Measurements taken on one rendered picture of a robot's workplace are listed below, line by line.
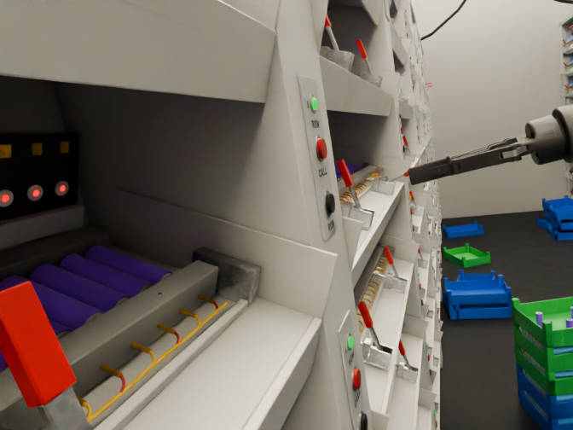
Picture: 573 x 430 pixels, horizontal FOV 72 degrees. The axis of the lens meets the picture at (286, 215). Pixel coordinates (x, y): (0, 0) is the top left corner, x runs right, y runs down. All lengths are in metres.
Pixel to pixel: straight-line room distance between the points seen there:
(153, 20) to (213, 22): 0.04
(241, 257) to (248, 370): 0.09
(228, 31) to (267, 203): 0.12
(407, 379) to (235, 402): 0.72
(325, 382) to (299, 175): 0.16
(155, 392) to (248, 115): 0.18
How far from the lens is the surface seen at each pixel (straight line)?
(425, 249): 1.73
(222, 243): 0.30
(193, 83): 0.20
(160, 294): 0.25
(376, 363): 0.60
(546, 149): 0.76
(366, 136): 0.97
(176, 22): 0.19
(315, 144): 0.30
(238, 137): 0.29
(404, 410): 0.85
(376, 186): 0.78
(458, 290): 2.50
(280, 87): 0.27
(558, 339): 1.48
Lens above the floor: 1.03
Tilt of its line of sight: 9 degrees down
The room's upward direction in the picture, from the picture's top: 10 degrees counter-clockwise
